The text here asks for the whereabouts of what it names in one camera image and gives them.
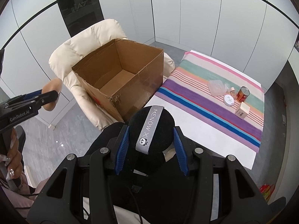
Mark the cream padded armchair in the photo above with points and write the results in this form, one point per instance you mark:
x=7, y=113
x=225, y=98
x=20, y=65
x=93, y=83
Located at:
x=73, y=50

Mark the left hand with long nails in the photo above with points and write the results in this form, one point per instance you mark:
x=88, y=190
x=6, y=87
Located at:
x=14, y=157

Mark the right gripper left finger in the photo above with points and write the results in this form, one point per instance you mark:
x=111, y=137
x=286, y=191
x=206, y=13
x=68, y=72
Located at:
x=78, y=190

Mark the small peach bottle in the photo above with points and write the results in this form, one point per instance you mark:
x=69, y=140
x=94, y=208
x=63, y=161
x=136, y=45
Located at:
x=233, y=93

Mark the striped colourful cloth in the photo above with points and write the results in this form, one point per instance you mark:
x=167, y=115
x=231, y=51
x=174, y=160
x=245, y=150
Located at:
x=187, y=88

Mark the red orange tin can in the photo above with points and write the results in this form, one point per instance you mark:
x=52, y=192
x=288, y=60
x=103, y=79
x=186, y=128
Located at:
x=243, y=94

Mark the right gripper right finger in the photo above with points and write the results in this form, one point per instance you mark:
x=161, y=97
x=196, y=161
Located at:
x=240, y=201

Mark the black glossy wall panel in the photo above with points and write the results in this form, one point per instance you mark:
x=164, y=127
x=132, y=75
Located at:
x=80, y=14

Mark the round white cream jar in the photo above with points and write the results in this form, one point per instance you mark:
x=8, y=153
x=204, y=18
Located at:
x=229, y=100

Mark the white cardboard cosmetic box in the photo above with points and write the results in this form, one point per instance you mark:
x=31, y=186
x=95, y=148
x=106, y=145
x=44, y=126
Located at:
x=242, y=110

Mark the translucent plastic square case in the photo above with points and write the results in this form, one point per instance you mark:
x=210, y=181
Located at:
x=216, y=88

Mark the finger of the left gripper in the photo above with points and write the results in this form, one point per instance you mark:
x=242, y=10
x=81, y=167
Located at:
x=33, y=97
x=49, y=99

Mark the brown cardboard box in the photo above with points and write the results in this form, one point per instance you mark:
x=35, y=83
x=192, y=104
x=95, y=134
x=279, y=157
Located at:
x=121, y=76

